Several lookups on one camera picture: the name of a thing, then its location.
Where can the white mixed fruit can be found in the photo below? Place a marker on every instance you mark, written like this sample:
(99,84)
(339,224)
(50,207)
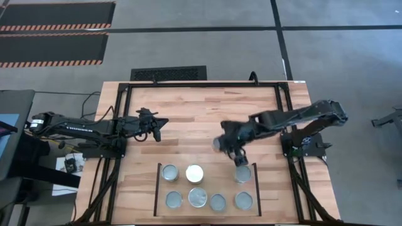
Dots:
(197,197)

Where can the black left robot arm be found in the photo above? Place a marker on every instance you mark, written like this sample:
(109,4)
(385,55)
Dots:
(78,127)

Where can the short green orange-print can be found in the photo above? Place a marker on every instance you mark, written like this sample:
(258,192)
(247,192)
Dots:
(218,201)

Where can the black floor vent grille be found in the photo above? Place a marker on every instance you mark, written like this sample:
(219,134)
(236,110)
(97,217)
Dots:
(168,73)

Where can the white paper sheet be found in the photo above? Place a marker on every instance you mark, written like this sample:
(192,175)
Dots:
(61,185)

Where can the light green oranges can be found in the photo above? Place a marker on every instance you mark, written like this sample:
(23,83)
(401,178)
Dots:
(243,200)

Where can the large silver topped can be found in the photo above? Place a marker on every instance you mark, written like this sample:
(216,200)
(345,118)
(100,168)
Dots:
(194,173)

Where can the black mat orange striped edge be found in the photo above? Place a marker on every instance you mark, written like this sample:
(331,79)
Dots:
(56,14)
(50,48)

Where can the green red patterned can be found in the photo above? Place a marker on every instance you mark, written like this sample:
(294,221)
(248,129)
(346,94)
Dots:
(170,172)

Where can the black aluminium table frame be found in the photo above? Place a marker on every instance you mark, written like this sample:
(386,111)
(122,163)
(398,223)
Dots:
(201,84)

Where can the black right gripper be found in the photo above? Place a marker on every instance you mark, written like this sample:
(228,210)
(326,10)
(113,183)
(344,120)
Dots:
(235,135)

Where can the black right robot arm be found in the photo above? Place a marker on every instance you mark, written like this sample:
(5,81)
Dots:
(298,116)

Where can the silver topped tin can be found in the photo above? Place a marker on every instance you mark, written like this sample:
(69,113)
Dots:
(216,145)
(173,199)

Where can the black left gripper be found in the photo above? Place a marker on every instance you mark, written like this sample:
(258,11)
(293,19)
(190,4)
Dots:
(146,125)

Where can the teal labelled can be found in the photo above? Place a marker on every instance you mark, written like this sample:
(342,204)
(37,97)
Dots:
(242,174)

